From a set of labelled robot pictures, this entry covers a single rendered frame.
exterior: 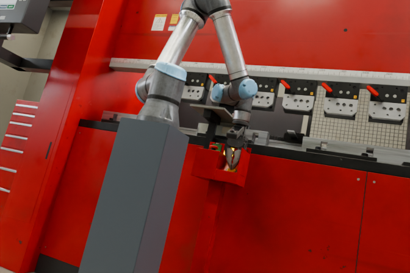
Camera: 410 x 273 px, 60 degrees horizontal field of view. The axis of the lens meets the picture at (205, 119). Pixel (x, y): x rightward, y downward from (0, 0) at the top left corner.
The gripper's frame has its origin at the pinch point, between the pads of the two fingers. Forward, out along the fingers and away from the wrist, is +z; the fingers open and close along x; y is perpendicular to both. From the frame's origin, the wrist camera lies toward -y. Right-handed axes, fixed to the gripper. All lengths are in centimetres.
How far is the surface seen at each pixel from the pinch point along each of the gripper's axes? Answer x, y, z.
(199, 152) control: 13.3, -6.2, -3.3
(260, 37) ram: 6, 34, -73
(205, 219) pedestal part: 6.2, -3.5, 23.3
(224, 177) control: 0.0, -6.9, 5.0
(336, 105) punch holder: -38, 31, -39
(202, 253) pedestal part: 4.5, -4.6, 36.5
